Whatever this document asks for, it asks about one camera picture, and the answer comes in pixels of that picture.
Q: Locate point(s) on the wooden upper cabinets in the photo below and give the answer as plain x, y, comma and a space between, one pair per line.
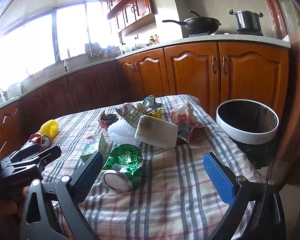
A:
128, 16

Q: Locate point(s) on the person's left hand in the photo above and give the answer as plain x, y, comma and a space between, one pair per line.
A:
8, 207

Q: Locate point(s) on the dark red snack wrapper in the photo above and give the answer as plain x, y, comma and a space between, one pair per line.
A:
105, 120

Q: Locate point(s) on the white foam net sleeve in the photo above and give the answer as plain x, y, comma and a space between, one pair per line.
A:
121, 132

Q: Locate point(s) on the white red plastic bag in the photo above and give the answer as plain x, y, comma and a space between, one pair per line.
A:
184, 112

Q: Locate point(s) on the wooden lower cabinets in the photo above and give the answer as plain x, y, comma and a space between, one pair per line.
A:
213, 72

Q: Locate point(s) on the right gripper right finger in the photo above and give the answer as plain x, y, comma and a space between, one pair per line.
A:
267, 220

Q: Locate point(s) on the yellow snack wrapper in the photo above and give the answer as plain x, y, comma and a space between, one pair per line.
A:
155, 113

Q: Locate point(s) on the green drink carton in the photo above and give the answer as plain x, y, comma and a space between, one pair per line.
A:
94, 143

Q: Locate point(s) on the kitchen faucet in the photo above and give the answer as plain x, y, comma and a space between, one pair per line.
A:
58, 58

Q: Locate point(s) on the crushed green can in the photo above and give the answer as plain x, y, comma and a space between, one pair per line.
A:
123, 169

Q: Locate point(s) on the crushed red can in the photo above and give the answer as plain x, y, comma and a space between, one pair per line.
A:
43, 141

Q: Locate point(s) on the blue white crumpled wrapper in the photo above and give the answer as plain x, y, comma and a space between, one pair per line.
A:
150, 102

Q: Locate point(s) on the wooden cabinets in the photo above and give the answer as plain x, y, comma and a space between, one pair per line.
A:
128, 16
213, 72

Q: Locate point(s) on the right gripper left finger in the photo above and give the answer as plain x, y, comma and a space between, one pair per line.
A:
39, 220

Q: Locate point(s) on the plaid tablecloth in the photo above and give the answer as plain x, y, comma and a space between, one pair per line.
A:
176, 199

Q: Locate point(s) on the utensil rack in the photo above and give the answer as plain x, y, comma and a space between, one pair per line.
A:
96, 53

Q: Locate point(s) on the seasoning bottles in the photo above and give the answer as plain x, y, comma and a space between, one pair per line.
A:
153, 40

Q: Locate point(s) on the black wok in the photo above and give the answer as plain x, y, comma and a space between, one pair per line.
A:
198, 24

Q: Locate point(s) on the white rimmed trash bin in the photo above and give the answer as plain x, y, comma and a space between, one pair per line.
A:
252, 126

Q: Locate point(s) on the white sponge block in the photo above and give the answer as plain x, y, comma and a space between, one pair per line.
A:
156, 132

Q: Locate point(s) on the steel cooking pot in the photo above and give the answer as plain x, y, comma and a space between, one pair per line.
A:
247, 20

